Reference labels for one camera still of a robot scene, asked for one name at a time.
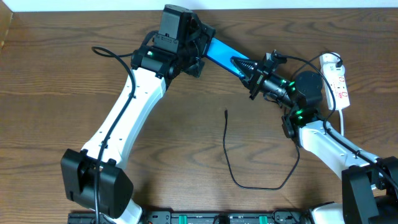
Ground blue Galaxy smartphone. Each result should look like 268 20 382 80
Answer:
206 38 248 79

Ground black USB charging cable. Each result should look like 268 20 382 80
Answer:
223 52 344 191

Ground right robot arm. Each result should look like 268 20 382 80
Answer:
231 52 397 223

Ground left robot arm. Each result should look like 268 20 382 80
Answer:
60 4 216 223

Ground white USB charger adapter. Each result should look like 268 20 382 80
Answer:
321 62 345 78

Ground white power strip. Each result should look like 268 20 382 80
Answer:
320 52 350 110

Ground black left camera cable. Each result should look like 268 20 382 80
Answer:
91 30 159 224

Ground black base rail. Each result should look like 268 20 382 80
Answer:
67 210 312 224

